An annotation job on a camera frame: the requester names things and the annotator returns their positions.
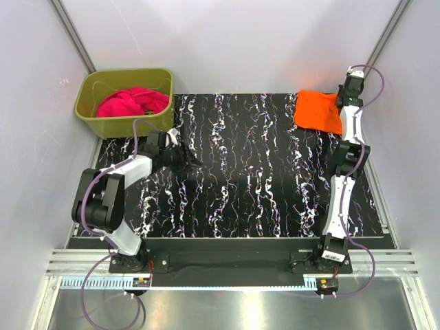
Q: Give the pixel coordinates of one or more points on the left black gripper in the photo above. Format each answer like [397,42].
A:
[188,161]

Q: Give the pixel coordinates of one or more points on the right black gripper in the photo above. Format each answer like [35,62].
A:
[339,89]

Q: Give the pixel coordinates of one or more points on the orange t shirt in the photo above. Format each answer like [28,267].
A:
[318,111]

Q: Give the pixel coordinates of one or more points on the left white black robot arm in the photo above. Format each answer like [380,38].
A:
[100,198]

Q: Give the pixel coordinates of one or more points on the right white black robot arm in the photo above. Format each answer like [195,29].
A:
[350,158]

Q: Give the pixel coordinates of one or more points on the magenta pink t shirt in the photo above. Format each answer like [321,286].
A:
[136,101]

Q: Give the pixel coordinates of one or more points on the olive green plastic bin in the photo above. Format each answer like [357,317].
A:
[98,85]

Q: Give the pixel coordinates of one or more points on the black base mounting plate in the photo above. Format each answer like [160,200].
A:
[228,262]

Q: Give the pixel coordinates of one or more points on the left orange connector box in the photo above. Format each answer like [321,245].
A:
[144,281]

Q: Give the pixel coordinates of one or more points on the orange connector box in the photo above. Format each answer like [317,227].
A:
[144,281]
[328,283]

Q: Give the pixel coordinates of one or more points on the right orange connector box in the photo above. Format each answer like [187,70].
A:
[328,283]

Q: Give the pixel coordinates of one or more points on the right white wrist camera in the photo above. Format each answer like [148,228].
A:
[355,73]

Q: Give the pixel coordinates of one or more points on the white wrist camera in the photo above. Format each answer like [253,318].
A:
[172,138]
[355,73]

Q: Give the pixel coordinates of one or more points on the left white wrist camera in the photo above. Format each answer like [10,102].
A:
[172,138]

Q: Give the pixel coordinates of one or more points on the aluminium frame rail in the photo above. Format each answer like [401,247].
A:
[94,269]

